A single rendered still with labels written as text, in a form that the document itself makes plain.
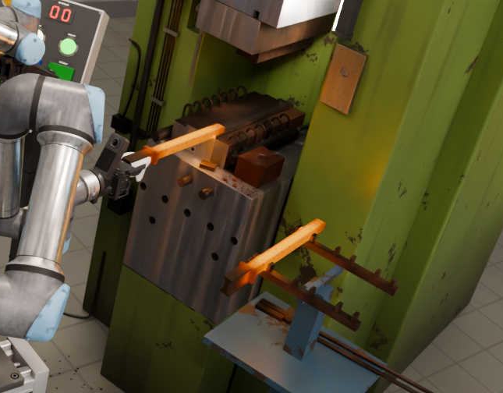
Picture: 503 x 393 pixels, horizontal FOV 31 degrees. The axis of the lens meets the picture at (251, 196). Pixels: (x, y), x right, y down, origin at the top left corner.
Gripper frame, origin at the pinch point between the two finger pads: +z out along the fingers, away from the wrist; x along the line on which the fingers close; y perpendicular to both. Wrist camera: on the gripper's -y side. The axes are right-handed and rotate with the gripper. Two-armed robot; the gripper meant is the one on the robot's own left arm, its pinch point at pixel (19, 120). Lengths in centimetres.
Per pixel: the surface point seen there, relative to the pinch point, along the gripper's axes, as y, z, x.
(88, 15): -25.5, -24.2, -13.0
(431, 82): -79, -39, 70
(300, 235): -41, 0, 74
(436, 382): -149, 93, 74
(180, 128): -40.2, -3.2, 20.3
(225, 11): -42, -41, 26
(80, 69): -21.2, -10.9, -6.2
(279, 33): -56, -38, 34
